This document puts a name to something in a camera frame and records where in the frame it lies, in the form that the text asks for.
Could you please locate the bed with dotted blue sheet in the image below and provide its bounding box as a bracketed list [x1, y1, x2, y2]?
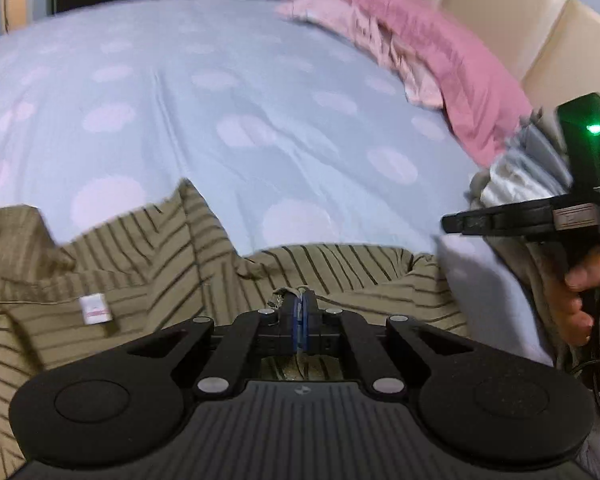
[0, 0, 556, 366]

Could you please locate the person's right hand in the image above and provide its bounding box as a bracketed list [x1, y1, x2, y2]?
[545, 250, 600, 346]

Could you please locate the beige padded headboard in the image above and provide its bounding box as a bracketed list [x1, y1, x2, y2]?
[370, 0, 600, 116]

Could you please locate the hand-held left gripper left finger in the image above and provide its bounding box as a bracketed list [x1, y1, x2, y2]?
[127, 296, 305, 401]

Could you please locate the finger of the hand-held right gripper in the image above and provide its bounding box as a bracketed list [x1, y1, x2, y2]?
[441, 207, 486, 236]

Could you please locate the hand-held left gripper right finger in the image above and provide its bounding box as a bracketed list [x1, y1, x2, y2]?
[304, 291, 473, 401]

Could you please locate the pile of folded clothes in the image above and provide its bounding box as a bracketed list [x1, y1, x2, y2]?
[467, 110, 600, 376]

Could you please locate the olive striped shirt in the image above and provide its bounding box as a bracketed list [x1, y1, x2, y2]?
[0, 177, 473, 480]

